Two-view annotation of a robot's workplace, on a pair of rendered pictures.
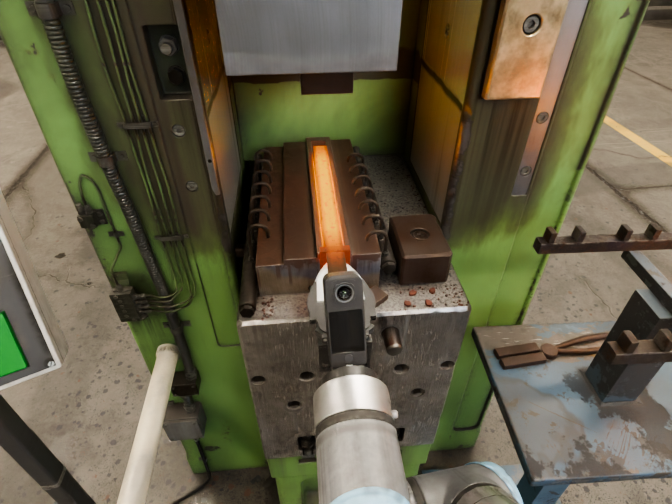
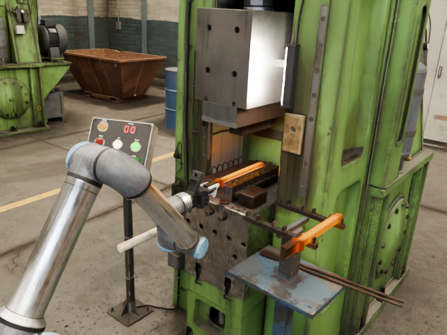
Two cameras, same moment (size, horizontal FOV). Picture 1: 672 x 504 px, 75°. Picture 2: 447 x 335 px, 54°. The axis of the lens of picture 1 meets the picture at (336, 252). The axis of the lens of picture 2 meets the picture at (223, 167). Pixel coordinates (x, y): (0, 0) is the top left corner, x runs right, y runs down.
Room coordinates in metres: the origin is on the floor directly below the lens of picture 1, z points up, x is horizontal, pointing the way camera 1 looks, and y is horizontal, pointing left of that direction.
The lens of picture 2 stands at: (-0.86, -1.32, 1.76)
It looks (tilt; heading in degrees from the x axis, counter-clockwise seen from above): 20 degrees down; 43
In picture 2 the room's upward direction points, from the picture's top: 3 degrees clockwise
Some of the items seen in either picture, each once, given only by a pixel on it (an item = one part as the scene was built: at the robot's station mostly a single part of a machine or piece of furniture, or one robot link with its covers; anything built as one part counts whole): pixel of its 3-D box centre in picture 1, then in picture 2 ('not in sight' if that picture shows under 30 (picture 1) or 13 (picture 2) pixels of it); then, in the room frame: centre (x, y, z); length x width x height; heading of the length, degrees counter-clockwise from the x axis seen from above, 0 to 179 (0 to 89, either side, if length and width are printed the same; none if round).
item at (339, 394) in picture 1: (355, 408); (182, 203); (0.28, -0.02, 0.97); 0.10 x 0.05 x 0.09; 95
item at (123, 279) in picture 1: (131, 302); (177, 190); (0.61, 0.41, 0.80); 0.06 x 0.03 x 0.14; 95
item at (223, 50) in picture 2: not in sight; (257, 56); (0.74, 0.00, 1.56); 0.42 x 0.39 x 0.40; 5
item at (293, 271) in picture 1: (312, 202); (241, 177); (0.73, 0.05, 0.96); 0.42 x 0.20 x 0.09; 5
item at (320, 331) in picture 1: (345, 352); (195, 198); (0.36, -0.01, 0.97); 0.12 x 0.08 x 0.09; 5
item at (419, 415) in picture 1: (338, 292); (247, 226); (0.75, -0.01, 0.69); 0.56 x 0.38 x 0.45; 5
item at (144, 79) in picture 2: not in sight; (112, 76); (3.97, 6.37, 0.42); 1.89 x 1.20 x 0.85; 98
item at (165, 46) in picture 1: (171, 62); not in sight; (0.66, 0.24, 1.24); 0.03 x 0.03 x 0.07; 5
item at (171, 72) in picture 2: not in sight; (183, 98); (3.61, 3.80, 0.44); 0.59 x 0.59 x 0.88
